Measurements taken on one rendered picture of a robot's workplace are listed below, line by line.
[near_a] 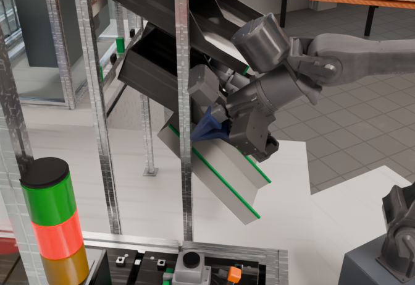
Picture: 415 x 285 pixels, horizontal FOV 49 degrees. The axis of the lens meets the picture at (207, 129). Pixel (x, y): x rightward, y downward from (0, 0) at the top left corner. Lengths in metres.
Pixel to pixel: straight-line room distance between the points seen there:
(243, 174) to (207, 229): 0.19
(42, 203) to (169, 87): 0.45
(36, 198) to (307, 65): 0.37
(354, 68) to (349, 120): 2.80
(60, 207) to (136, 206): 0.79
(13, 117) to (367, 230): 0.98
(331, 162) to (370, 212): 1.67
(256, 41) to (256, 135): 0.13
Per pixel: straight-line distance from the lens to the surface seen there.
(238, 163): 1.09
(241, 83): 1.02
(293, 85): 0.66
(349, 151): 3.11
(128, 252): 1.01
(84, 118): 1.70
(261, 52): 0.64
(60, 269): 0.56
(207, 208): 1.26
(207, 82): 0.66
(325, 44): 0.65
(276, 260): 1.02
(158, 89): 0.90
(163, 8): 0.83
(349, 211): 1.31
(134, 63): 0.89
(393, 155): 3.17
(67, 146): 1.56
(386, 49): 0.66
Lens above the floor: 1.70
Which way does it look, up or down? 32 degrees down
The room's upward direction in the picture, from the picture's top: straight up
